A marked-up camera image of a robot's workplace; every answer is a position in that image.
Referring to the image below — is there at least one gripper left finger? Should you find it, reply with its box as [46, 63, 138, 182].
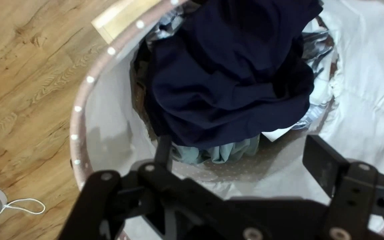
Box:
[58, 135, 263, 240]

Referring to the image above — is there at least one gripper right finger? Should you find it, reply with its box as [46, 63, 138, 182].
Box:
[302, 135, 384, 240]

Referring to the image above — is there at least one teal cloth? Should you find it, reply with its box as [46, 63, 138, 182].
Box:
[171, 135, 261, 165]

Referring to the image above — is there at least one pink dotted laundry bag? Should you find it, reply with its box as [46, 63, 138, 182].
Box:
[69, 0, 384, 240]

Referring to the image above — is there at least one white cloth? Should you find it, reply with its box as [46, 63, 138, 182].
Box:
[262, 0, 384, 234]

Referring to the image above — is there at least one dark blue cloth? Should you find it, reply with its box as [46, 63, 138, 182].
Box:
[145, 0, 324, 150]

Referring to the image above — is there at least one light wooden board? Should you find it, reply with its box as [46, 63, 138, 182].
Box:
[91, 0, 163, 44]

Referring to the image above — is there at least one white cord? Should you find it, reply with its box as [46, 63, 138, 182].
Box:
[0, 198, 46, 215]

